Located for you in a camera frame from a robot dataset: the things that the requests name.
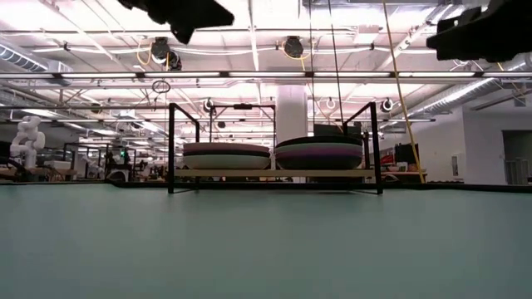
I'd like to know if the purple bowl stack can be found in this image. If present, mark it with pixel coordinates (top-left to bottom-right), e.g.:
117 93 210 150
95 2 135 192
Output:
276 157 364 171

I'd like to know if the green table mat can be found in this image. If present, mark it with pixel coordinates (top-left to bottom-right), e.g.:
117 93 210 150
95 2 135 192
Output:
0 184 532 299

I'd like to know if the dark blue plate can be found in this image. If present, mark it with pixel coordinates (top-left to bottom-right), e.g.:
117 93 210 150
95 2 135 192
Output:
182 150 272 159

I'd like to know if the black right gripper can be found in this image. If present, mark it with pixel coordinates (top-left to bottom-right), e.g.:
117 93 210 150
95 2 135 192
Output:
426 0 532 64

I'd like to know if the pink plate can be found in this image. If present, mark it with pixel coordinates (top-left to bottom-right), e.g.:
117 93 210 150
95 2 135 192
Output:
182 142 271 151

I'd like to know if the black metal frame station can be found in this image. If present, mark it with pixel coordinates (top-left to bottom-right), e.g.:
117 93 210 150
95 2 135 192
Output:
62 142 138 182
209 102 277 146

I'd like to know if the black ceiling cable reel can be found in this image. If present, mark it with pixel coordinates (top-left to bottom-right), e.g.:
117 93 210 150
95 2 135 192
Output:
149 36 183 71
282 35 307 60

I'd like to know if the hanging black cable loop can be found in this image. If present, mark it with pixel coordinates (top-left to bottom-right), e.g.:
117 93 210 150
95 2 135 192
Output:
151 79 172 95

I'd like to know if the grey door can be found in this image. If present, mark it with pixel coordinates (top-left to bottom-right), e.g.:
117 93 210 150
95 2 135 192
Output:
501 130 532 186

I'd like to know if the wooden shelf with black frame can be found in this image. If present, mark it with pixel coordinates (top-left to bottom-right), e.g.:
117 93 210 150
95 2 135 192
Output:
167 101 384 196

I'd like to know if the silver ventilation duct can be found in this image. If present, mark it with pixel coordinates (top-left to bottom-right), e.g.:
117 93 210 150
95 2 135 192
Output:
398 53 532 120
0 41 75 87

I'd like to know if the white column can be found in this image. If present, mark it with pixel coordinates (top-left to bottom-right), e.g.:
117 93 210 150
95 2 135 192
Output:
275 85 309 145

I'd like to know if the ceiling light bar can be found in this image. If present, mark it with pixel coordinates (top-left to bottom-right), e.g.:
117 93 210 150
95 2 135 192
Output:
0 70 532 81

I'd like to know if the white robot figure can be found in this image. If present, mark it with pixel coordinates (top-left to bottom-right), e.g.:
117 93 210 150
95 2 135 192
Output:
8 115 47 170

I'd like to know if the purple plate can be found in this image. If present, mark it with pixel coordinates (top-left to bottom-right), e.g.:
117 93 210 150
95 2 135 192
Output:
274 149 364 160
182 148 272 154

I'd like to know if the yellow cable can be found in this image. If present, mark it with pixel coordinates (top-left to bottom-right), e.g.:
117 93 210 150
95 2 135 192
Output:
381 0 427 184

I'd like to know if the small black monitor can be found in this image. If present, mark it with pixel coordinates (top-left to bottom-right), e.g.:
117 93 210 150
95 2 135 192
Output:
394 143 420 166

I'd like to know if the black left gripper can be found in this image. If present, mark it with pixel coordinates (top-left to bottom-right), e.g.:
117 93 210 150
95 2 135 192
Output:
116 0 236 46

